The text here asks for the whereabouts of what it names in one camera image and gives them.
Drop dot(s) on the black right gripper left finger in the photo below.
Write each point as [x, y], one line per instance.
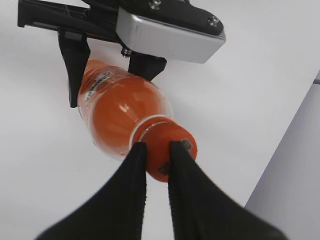
[115, 212]

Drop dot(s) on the orange soda plastic bottle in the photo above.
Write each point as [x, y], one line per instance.
[113, 103]

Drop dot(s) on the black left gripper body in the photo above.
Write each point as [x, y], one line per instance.
[98, 21]

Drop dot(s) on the orange bottle cap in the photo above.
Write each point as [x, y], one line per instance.
[157, 131]

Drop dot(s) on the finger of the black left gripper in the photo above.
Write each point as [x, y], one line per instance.
[146, 66]
[75, 52]

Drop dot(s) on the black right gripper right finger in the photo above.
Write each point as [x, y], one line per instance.
[202, 211]

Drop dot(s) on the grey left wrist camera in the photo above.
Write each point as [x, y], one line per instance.
[171, 29]

